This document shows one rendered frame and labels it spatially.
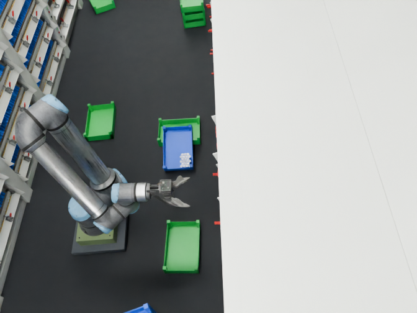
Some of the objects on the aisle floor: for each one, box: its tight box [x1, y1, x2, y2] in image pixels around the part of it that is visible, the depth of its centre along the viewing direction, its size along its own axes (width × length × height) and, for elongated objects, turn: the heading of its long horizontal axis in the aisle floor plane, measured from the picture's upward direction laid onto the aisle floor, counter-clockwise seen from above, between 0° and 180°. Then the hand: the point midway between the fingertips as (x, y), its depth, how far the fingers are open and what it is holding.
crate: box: [163, 125, 194, 171], centre depth 251 cm, size 30×20×8 cm
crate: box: [83, 101, 116, 142], centre depth 275 cm, size 30×20×8 cm
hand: (190, 192), depth 173 cm, fingers open, 14 cm apart
